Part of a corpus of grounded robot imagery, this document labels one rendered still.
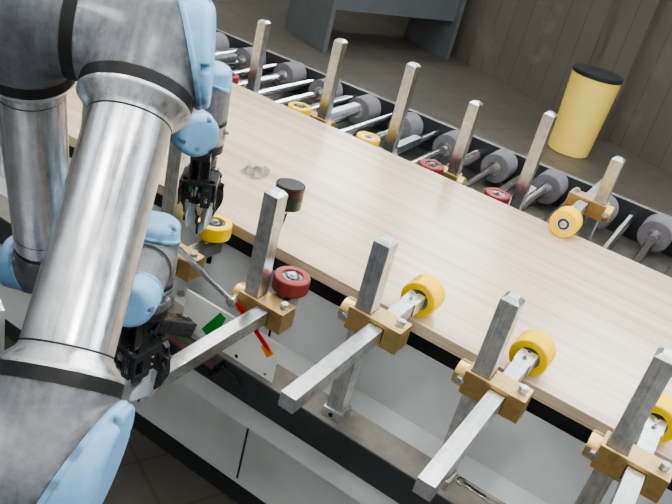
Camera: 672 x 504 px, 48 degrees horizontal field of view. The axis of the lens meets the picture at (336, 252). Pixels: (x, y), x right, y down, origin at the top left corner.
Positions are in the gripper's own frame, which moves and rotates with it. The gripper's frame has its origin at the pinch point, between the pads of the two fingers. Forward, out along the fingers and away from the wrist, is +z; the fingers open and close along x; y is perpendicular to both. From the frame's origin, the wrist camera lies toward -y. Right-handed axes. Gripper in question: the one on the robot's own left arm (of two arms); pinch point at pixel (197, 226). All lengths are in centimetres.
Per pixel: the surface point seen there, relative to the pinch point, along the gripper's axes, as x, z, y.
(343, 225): 32.6, 9.5, -27.8
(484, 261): 69, 11, -24
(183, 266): -2.4, 12.0, -2.6
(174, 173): -6.7, -7.5, -7.5
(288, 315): 21.3, 11.5, 10.1
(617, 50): 270, 54, -476
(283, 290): 19.6, 8.9, 5.2
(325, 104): 27, 11, -115
